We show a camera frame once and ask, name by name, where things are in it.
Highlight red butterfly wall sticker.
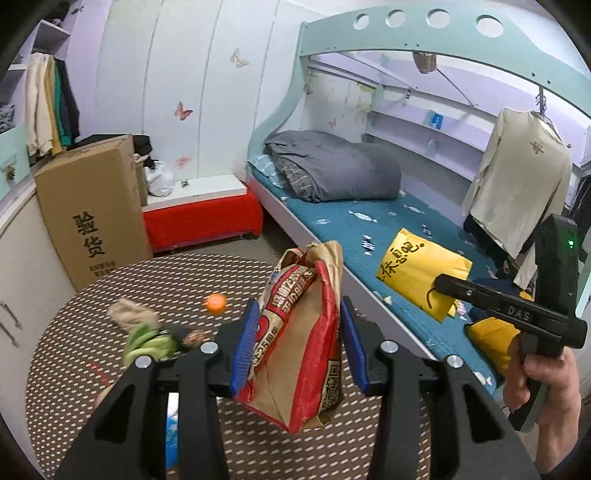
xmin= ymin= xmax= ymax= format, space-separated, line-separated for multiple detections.
xmin=174 ymin=101 xmax=193 ymax=121

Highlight blue white packet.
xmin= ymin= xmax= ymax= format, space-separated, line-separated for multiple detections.
xmin=165 ymin=393 xmax=179 ymax=470

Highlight red covered low bench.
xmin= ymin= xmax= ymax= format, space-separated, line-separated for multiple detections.
xmin=142 ymin=175 xmax=263 ymax=253

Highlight hanging clothes on rail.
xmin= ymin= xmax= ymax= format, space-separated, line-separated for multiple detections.
xmin=24 ymin=52 xmax=80 ymax=157

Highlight red brown paper bag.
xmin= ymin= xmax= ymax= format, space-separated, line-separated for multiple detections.
xmin=235 ymin=240 xmax=344 ymax=433

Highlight person's right hand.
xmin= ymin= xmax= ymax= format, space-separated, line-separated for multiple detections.
xmin=504 ymin=339 xmax=582 ymax=474

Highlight hanging beige sweater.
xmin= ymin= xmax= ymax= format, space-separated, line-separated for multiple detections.
xmin=462 ymin=108 xmax=572 ymax=279

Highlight purple stair shelf cabinet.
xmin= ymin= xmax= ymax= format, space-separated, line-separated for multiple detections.
xmin=1 ymin=20 xmax=71 ymax=201

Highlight tall brown cardboard box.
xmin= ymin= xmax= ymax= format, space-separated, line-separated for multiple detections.
xmin=35 ymin=135 xmax=152 ymax=291

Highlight brown polka-dot tablecloth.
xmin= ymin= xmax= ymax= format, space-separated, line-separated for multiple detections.
xmin=25 ymin=252 xmax=433 ymax=480

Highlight teal bunk bed frame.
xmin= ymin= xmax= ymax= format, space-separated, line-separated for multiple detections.
xmin=246 ymin=4 xmax=591 ymax=402

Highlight white plastic bag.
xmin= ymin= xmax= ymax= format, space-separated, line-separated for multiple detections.
xmin=144 ymin=161 xmax=174 ymax=197

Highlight folded grey duvet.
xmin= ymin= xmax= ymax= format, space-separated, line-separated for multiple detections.
xmin=264 ymin=130 xmax=402 ymax=203

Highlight green plastic wrapper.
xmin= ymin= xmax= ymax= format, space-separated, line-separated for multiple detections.
xmin=123 ymin=322 xmax=179 ymax=367

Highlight navy blue garment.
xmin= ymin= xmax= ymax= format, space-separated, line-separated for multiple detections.
xmin=463 ymin=215 xmax=541 ymax=290

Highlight yellow printed cushion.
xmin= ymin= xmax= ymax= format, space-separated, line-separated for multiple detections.
xmin=377 ymin=228 xmax=473 ymax=323

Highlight crumpled beige paper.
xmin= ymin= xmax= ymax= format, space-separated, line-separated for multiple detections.
xmin=106 ymin=298 xmax=159 ymax=333

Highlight yellow pillow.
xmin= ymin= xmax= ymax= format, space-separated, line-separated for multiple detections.
xmin=464 ymin=284 xmax=520 ymax=377

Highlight orange bottle cap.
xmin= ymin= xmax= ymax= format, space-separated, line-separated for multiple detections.
xmin=204 ymin=293 xmax=228 ymax=315

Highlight blue patterned bed sheet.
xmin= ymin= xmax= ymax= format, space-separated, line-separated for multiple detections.
xmin=247 ymin=155 xmax=502 ymax=393

